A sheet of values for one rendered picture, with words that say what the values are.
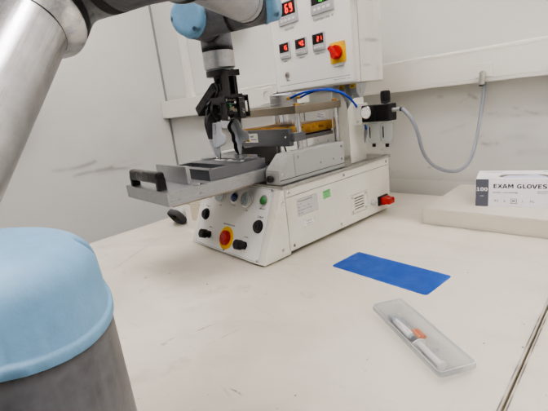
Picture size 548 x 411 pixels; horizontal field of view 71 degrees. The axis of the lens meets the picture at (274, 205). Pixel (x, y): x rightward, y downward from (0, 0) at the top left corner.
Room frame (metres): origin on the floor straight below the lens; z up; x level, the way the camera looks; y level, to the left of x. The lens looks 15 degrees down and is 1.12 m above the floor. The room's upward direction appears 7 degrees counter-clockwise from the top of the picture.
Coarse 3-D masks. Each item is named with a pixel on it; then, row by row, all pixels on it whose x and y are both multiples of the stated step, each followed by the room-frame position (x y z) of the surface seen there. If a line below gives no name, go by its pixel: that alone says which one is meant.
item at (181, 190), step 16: (176, 176) 0.88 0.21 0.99; (240, 176) 0.89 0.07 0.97; (256, 176) 0.92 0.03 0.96; (128, 192) 0.94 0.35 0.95; (144, 192) 0.86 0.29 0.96; (160, 192) 0.80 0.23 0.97; (176, 192) 0.79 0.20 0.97; (192, 192) 0.81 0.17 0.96; (208, 192) 0.83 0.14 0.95; (224, 192) 0.89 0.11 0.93
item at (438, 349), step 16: (384, 304) 0.58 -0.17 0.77; (400, 304) 0.58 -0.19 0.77; (400, 320) 0.53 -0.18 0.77; (416, 320) 0.53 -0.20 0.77; (416, 336) 0.49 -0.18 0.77; (432, 336) 0.48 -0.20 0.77; (432, 352) 0.45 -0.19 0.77; (448, 352) 0.44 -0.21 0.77; (464, 352) 0.44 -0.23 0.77; (448, 368) 0.42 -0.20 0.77
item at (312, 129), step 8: (280, 120) 1.14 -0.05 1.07; (288, 120) 1.13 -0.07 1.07; (320, 120) 1.15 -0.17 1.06; (328, 120) 1.12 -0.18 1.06; (248, 128) 1.17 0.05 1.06; (256, 128) 1.12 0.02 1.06; (264, 128) 1.09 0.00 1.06; (272, 128) 1.07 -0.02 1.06; (280, 128) 1.04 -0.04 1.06; (288, 128) 1.02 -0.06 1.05; (304, 128) 1.05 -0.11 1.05; (312, 128) 1.07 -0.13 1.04; (320, 128) 1.09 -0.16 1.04; (328, 128) 1.11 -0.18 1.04; (312, 136) 1.07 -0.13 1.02
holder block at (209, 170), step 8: (200, 160) 1.06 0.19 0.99; (256, 160) 0.94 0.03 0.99; (264, 160) 0.96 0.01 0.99; (192, 168) 0.92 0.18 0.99; (200, 168) 0.90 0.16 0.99; (208, 168) 0.88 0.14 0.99; (216, 168) 0.87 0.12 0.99; (224, 168) 0.88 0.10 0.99; (232, 168) 0.89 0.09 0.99; (240, 168) 0.91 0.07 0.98; (248, 168) 0.92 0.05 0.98; (256, 168) 0.94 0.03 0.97; (192, 176) 0.91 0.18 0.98; (200, 176) 0.88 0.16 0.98; (208, 176) 0.86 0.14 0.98; (216, 176) 0.86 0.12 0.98; (224, 176) 0.88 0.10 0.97
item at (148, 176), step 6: (132, 174) 0.90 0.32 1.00; (138, 174) 0.87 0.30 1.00; (144, 174) 0.84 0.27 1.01; (150, 174) 0.82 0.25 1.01; (156, 174) 0.80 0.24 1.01; (162, 174) 0.81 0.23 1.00; (132, 180) 0.91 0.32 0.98; (138, 180) 0.88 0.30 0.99; (144, 180) 0.85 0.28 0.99; (150, 180) 0.82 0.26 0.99; (156, 180) 0.80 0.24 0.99; (162, 180) 0.81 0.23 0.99; (156, 186) 0.81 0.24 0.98; (162, 186) 0.81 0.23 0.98
